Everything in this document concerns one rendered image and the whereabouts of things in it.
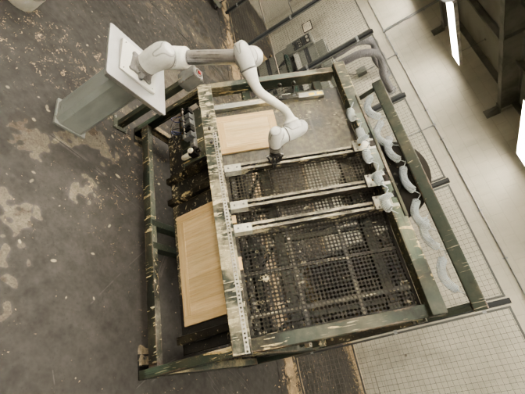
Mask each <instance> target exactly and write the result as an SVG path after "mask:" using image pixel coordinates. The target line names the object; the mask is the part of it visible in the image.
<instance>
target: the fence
mask: <svg viewBox="0 0 525 394"><path fill-rule="evenodd" d="M311 92H314V95H309V93H311ZM311 92H305V93H299V94H298V95H299V98H292V99H286V100H281V102H282V103H287V102H297V101H303V100H309V99H319V98H323V96H324V93H323V90H321V92H322V93H323V94H317V93H316V92H317V91H311ZM260 106H270V104H268V103H266V102H264V101H263V100H262V99H256V100H250V101H244V102H234V103H228V104H222V105H217V106H214V110H215V113H222V112H227V111H233V110H239V109H249V108H255V107H260Z"/></svg>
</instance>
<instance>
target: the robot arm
mask: <svg viewBox="0 0 525 394"><path fill-rule="evenodd" d="M132 54H133V55H132V60H131V63H130V65H129V68H130V69H131V70H133V71H134V72H135V73H136V74H137V75H138V79H139V80H140V81H142V80H144V81H145V82H146V83H147V84H149V85H150V84H151V83H152V82H151V79H152V76H153V75H154V74H155V73H158V72H159V71H162V70H182V69H188V68H189V67H190V66H191V65H237V66H238V67H239V69H240V70H241V73H242V74H243V76H244V78H245V80H246V81H247V82H248V85H249V86H250V88H251V89H252V91H253V92H254V93H255V94H256V95H257V96H258V97H259V98H260V99H262V100H263V101H264V102H266V103H268V104H270V105H271V106H272V107H274V108H276V109H278V110H279V111H281V112H282V113H283V114H284V117H285V122H284V127H282V128H281V127H278V126H275V127H272V128H271V129H270V132H269V134H268V143H269V151H270V154H269V155H266V158H267V159H268V160H269V162H270V164H272V167H273V169H274V170H275V169H276V166H277V163H279V162H280V161H281V159H282V157H283V156H284V154H283V153H280V151H281V149H282V145H284V144H285V143H287V142H288V141H292V140H295V139H296V138H299V137H301V136H303V134H305V133H306V132H307V130H308V124H307V123H306V121H304V120H299V119H298V118H297V117H295V116H294V115H293V113H292V111H291V110H290V109H289V108H288V107H287V106H286V105H285V104H283V103H282V102H281V101H279V100H278V99H277V98H275V97H273V96H272V95H271V94H270V93H268V92H267V91H265V90H264V89H263V88H262V86H261V84H260V83H259V78H258V74H257V69H256V67H257V66H259V65H261V63H262V62H263V52H262V50H261V49H260V48H259V47H257V46H254V45H248V44H247V43H246V42H245V41H243V40H240V41H238V42H236V43H234V49H204V50H190V49H189V48H188V47H186V46H175V45H174V46H172V45H171V44H170V43H168V42H166V41H157V42H156V43H154V44H152V45H150V46H149V47H147V48H146V49H145V50H144V51H143V52H142V53H141V54H140V55H138V54H137V53H136V52H135V51H133V52H132ZM278 156H279V158H278ZM270 157H272V161H271V160H270ZM274 158H275V161H274Z"/></svg>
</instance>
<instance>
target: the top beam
mask: <svg viewBox="0 0 525 394"><path fill-rule="evenodd" d="M332 68H333V70H334V74H333V77H334V80H335V83H336V85H337V88H338V90H339V92H340V95H341V98H342V101H343V103H344V105H345V108H346V109H347V108H351V106H352V103H353V102H354V103H353V106H352V108H353V109H354V110H355V115H356V116H357V117H356V119H357V120H355V121H352V122H351V123H352V126H353V129H354V132H355V129H356V128H358V127H359V126H360V122H362V123H361V127H362V128H363V129H364V131H365V133H366V134H367V135H369V134H368V133H369V132H370V131H369V128H368V127H367V124H366V121H365V119H364V117H363V114H362V111H361V109H360V108H359V104H358V102H357V100H356V97H355V95H357V93H356V90H355V88H354V85H353V83H352V80H351V78H350V76H349V74H348V71H347V69H346V66H345V64H344V61H340V62H334V63H333V65H332ZM358 120H361V121H358ZM355 135H356V133H355ZM356 137H357V135H356ZM357 139H358V137H357ZM370 151H371V156H372V157H373V161H374V162H375V163H370V164H367V165H368V167H369V170H370V173H371V174H372V173H373V172H375V171H377V166H378V165H379V167H378V170H379V171H380V170H382V171H383V168H384V165H383V163H382V160H381V158H380V155H379V153H378V151H377V149H370ZM376 163H378V164H376ZM385 186H387V187H388V188H386V187H384V186H383V185H381V186H376V188H377V191H378V194H379V195H383V194H386V192H387V189H389V190H388V192H387V193H392V191H394V189H393V187H392V185H391V184H385ZM392 210H394V211H395V212H397V213H398V214H397V213H394V212H392V211H391V212H389V213H388V212H386V214H387V218H388V219H389V222H390V224H391V227H392V230H393V232H394V234H395V237H396V240H397V243H398V246H399V248H400V250H401V252H402V256H403V258H404V261H405V264H406V266H407V268H408V271H409V274H410V276H411V278H412V282H413V284H414V286H415V289H416V292H417V295H418V296H419V299H420V302H421V305H422V304H424V305H426V308H427V311H428V313H429V315H430V316H429V317H427V318H432V317H439V316H442V315H445V314H447V313H448V310H447V308H446V306H445V303H444V300H443V299H442V297H441V293H440V291H439V289H438V286H437V284H436V281H435V280H434V276H433V274H432V273H431V270H430V267H429V265H428V263H427V260H426V257H425V255H424V254H423V250H422V248H421V246H420V243H419V241H418V238H417V237H416V233H415V231H414V229H413V226H412V224H411V222H410V220H409V217H408V216H406V217H405V216H404V213H403V212H402V208H401V207H400V206H393V208H392Z"/></svg>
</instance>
